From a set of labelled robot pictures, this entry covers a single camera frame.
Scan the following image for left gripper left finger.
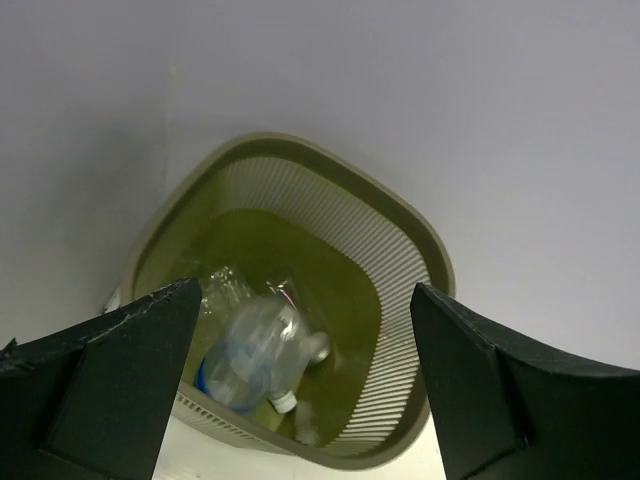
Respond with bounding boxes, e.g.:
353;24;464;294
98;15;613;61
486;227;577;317
1;278;201;479

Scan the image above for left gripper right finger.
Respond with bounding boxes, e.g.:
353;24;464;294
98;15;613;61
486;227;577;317
410;284;639;479

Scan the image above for bottle blue cap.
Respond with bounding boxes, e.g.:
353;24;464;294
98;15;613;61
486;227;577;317
194;296;310;414

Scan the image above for clear bottle white cap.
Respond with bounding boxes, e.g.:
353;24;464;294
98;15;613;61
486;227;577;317
194;265;308;346

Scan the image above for olive green plastic bin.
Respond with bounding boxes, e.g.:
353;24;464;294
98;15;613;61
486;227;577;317
109;133;455;471

